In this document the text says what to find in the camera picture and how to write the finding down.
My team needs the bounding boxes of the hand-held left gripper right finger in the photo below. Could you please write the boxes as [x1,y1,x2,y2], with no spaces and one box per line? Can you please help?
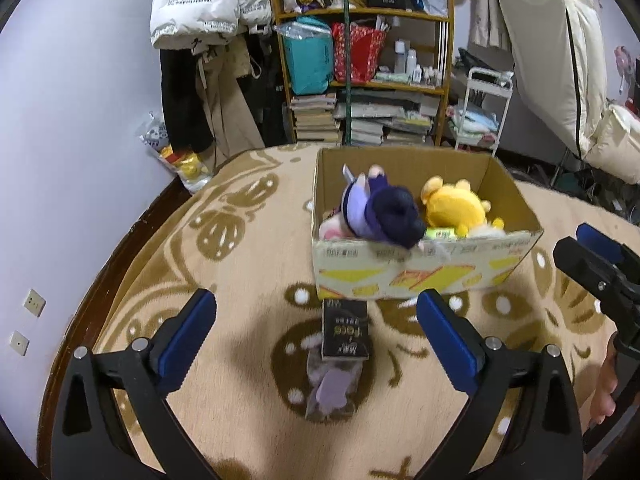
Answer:
[416,288,585,480]

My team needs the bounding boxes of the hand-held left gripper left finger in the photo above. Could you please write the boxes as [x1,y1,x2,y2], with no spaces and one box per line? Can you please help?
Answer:
[50,288,218,480]

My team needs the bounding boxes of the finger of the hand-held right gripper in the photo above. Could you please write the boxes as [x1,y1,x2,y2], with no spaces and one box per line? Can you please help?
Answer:
[576,222,640,281]
[552,236,640,321]

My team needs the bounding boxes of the black tissue packet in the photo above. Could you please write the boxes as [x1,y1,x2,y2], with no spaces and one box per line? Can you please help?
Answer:
[320,299,372,362]

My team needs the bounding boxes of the cardboard box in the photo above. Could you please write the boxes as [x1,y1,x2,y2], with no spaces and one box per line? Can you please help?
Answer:
[311,146,545,302]

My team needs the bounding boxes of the purple pouch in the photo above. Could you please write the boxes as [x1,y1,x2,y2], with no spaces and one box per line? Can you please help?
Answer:
[304,347,365,421]

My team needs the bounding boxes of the yellow dog plush toy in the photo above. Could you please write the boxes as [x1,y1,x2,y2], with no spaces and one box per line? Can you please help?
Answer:
[419,175,506,237]

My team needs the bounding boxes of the purple plush doll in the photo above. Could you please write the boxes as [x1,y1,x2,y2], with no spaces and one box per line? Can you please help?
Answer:
[339,162,428,250]

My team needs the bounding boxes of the pink plush toy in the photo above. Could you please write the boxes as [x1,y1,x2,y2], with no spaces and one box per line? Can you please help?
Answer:
[319,212,361,241]

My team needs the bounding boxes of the person's right hand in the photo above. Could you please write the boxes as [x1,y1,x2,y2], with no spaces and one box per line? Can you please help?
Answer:
[589,334,622,428]

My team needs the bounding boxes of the white metal cart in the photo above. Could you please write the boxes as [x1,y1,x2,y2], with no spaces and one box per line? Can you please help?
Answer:
[450,67,515,158]

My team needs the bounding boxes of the plastic bag of toys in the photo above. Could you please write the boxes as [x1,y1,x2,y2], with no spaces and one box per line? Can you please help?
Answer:
[136,110,216,193]

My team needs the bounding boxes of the pink fan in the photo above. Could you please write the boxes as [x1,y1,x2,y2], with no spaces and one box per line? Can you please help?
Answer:
[614,45,640,111]

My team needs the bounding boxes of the black item on cart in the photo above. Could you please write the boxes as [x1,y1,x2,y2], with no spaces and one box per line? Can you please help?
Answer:
[457,47,516,91]

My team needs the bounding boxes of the white recliner chair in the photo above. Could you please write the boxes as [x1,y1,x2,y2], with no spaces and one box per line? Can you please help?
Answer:
[487,0,640,186]

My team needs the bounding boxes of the pile of books and magazines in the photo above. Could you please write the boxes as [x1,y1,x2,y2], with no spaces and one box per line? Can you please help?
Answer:
[334,91,441,147]

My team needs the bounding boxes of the beige hanging coat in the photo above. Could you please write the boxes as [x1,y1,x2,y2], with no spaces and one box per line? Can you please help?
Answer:
[192,40,266,161]

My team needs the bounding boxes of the black hanging coat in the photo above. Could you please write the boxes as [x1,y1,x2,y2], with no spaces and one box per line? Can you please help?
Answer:
[160,47,213,156]

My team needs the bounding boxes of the group of white bottles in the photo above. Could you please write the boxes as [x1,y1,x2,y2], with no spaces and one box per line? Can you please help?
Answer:
[392,40,443,86]

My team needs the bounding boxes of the stack of old books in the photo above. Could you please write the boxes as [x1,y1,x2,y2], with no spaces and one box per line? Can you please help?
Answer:
[289,92,341,142]

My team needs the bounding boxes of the dark hanging garment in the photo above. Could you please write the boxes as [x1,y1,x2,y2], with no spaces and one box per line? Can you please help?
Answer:
[245,30,292,146]

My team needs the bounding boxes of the pale floral curtain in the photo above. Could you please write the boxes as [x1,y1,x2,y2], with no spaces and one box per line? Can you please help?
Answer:
[445,0,516,51]

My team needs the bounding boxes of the red patterned bag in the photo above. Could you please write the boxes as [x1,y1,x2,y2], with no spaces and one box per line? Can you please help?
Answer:
[331,22,388,85]

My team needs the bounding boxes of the green pole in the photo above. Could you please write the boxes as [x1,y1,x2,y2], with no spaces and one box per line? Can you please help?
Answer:
[336,0,353,148]

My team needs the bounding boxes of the wooden shelf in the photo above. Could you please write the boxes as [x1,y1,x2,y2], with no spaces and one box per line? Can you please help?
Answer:
[267,0,456,148]

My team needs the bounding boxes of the teal bag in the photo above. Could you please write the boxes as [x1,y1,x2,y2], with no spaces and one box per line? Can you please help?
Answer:
[282,17,335,96]

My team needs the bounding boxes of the white puffer jacket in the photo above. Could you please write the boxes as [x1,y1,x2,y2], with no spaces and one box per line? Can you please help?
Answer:
[150,0,273,51]

